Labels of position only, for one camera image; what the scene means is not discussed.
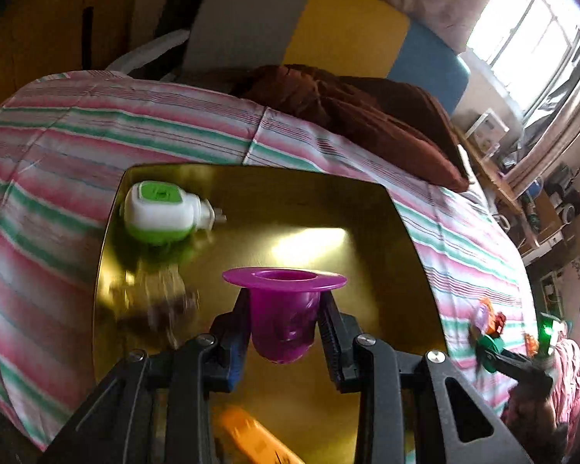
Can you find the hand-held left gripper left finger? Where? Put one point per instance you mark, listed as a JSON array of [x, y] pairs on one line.
[[233, 362]]

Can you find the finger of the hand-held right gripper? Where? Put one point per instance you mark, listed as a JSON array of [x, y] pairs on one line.
[[517, 365]]

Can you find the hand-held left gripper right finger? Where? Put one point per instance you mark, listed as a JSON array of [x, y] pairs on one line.
[[329, 343]]

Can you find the orange green toy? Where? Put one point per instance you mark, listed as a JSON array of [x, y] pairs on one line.
[[488, 348]]

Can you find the purple plastic cup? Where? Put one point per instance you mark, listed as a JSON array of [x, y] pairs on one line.
[[280, 319]]

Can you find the orange yellow toy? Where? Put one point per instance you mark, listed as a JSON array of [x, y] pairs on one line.
[[256, 437]]

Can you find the brown toy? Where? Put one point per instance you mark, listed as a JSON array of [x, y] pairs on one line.
[[169, 304]]

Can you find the square metal tin box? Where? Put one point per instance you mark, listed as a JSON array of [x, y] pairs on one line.
[[280, 212]]

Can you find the green white plug-in device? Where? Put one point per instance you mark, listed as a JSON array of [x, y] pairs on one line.
[[159, 212]]

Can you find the person's right hand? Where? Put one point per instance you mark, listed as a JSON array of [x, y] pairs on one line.
[[531, 415]]

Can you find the small orange toy piece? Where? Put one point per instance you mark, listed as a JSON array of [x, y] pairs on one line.
[[531, 343]]

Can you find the red cloth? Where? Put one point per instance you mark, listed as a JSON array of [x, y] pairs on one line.
[[568, 382]]

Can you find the blue plastic container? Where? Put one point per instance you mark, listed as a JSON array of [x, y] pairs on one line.
[[536, 188]]

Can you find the wooden shelf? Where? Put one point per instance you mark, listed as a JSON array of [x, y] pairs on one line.
[[493, 179]]

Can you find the white cardboard box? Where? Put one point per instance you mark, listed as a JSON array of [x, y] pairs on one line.
[[488, 128]]

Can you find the grey sheer curtain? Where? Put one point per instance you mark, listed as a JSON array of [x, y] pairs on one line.
[[560, 101]]

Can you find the striped pink green blanket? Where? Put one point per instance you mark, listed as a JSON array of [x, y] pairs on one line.
[[53, 154]]

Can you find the grey yellow blue headboard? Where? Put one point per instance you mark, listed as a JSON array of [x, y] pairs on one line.
[[343, 29]]

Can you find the window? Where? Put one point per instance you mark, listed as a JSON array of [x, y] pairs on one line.
[[517, 19]]

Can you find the wooden wardrobe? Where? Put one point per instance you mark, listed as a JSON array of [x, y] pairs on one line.
[[38, 24]]

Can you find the white bed rail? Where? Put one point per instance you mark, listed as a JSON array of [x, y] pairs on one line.
[[150, 51]]

